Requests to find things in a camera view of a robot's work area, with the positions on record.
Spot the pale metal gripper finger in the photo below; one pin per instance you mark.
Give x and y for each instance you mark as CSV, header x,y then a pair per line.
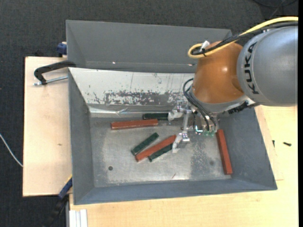
x,y
175,115
182,141

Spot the dark green flat block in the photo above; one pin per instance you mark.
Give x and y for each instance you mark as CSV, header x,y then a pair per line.
x,y
162,152
155,116
145,143

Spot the red-brown flat block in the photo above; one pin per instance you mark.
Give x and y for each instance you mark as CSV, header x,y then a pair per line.
x,y
133,124
224,151
156,148

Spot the grey metal bin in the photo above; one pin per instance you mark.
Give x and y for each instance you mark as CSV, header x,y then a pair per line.
x,y
146,174

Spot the small black screw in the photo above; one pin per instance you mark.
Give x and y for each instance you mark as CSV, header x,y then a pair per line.
x,y
287,144

